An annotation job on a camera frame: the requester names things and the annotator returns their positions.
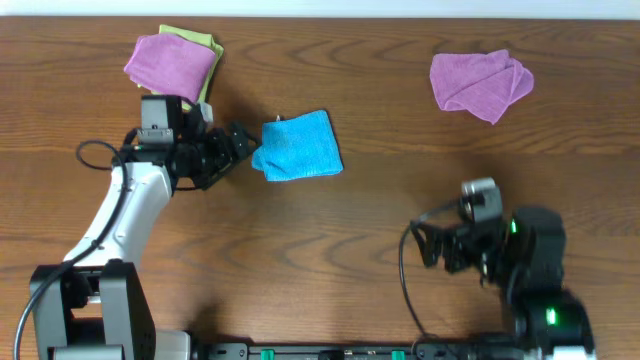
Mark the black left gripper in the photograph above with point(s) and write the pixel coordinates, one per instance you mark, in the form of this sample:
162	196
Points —
220	151

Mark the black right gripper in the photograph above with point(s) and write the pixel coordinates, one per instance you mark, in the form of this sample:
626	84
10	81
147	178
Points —
447	246

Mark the blue microfiber cloth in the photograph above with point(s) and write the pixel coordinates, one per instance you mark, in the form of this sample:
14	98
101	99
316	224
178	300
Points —
301	147

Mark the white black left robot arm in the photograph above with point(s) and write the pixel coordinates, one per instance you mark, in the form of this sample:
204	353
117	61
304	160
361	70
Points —
92	305

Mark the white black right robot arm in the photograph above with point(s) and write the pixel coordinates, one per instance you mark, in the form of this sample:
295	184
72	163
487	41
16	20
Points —
522	256

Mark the folded purple cloth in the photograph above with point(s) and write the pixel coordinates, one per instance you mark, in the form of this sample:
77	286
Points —
170	65

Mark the green folded cloth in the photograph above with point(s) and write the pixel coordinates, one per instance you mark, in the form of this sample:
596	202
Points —
205	55

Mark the crumpled purple cloth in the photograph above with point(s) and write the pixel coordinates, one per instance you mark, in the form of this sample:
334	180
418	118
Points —
485	85

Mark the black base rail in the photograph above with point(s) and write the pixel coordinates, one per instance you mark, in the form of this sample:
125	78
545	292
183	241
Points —
418	350

